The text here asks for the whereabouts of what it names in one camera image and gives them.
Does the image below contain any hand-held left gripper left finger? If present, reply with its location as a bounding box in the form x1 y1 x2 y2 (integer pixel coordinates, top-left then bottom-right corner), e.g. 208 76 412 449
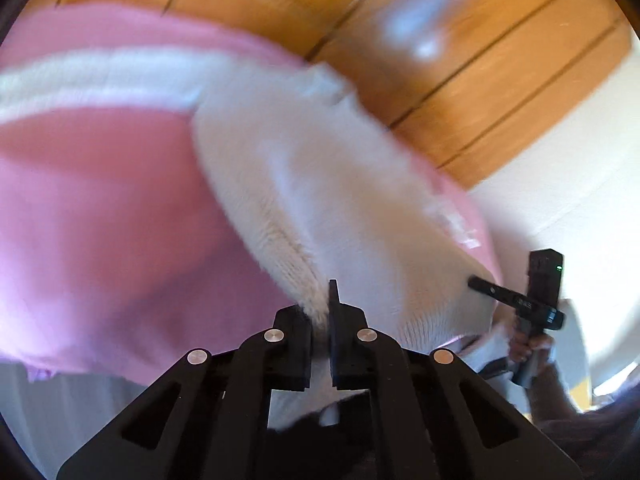
56 305 312 480

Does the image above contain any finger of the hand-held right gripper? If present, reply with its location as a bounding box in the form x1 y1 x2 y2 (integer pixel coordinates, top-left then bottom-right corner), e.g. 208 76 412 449
467 276 532 314

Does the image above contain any pink blanket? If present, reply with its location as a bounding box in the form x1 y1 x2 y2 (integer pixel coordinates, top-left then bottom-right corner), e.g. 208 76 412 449
0 2 503 383

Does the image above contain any person's right hand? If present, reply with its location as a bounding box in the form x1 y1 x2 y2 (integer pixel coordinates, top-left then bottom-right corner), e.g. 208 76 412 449
507 332 557 363

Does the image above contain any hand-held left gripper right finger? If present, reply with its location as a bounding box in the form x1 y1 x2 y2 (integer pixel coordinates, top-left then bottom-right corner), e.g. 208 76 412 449
327 279 584 480

